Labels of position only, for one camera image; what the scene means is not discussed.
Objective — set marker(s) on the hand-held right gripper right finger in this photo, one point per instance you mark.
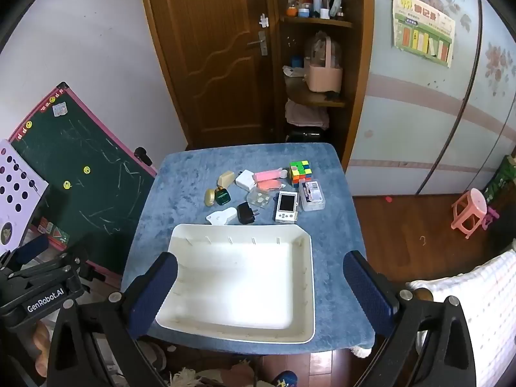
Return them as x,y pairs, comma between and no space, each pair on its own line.
369,294

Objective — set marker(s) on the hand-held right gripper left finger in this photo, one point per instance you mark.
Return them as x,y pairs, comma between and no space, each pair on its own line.
153,294

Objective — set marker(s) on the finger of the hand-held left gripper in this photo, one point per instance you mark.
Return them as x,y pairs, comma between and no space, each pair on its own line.
30,248
60,268

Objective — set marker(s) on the white plastic tray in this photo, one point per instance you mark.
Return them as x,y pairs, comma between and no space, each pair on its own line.
234,282

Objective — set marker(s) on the gold oval compact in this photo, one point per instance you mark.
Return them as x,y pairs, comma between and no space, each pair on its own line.
210,197

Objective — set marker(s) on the white bottle with label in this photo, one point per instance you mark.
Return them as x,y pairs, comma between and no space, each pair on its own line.
312,195

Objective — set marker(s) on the white handheld game console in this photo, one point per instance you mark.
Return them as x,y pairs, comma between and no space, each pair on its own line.
287,207

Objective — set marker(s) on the person's left hand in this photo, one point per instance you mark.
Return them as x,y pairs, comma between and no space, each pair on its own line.
42,350

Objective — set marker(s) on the white perforated board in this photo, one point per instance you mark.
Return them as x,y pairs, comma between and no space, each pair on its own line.
16,185

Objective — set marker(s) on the pink framed chalkboard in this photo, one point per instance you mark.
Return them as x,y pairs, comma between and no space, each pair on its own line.
80,177

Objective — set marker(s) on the blue plush table cover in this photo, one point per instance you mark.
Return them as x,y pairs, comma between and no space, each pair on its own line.
181,193

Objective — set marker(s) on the white dotted blanket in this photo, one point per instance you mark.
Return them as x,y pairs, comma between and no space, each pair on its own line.
483,310

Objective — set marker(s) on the black plug adapter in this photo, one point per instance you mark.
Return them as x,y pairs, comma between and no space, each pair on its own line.
246,212

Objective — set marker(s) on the pink plastic stool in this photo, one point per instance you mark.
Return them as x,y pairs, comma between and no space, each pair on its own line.
469,211

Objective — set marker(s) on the beige small box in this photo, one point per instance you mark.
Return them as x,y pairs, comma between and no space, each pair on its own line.
226,177

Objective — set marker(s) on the black easel knob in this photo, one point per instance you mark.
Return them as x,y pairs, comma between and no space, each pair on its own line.
143,155

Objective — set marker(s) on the colourful puzzle cube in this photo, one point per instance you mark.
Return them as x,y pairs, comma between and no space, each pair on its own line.
300,171

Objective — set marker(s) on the small pink plastic toy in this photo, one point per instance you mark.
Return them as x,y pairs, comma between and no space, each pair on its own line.
491,214

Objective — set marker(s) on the white cube charger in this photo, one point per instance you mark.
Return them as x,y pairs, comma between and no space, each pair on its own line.
244,179

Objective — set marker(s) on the pink oval case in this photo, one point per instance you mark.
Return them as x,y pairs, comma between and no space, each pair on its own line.
269,186

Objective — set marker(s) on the pink rectangular box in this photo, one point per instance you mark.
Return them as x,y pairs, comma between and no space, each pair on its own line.
267,175

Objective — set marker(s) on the black bag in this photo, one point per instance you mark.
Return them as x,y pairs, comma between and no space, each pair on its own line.
306,135

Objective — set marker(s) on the green printed box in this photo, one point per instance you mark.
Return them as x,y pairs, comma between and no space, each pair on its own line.
502,181

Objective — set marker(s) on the white floral wardrobe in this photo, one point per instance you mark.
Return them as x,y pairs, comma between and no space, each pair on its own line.
423,121

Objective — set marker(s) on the pink folded cloth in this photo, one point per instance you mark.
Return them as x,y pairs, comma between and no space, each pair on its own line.
306,115

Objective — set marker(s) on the wooden corner shelf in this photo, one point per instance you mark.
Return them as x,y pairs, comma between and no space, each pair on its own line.
358,68

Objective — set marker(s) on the white paper packet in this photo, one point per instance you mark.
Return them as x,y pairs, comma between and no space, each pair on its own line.
291,71

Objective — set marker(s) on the blue small jar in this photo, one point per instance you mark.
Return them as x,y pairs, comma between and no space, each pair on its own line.
297,61

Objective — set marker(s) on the brown wooden door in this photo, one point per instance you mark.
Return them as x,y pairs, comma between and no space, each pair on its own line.
209,56

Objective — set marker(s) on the white door hook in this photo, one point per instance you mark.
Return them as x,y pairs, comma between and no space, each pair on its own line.
264,19

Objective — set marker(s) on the group of toiletry bottles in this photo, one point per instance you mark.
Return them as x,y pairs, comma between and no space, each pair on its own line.
316,4

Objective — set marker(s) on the wall poster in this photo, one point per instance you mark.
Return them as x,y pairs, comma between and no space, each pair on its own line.
423,28

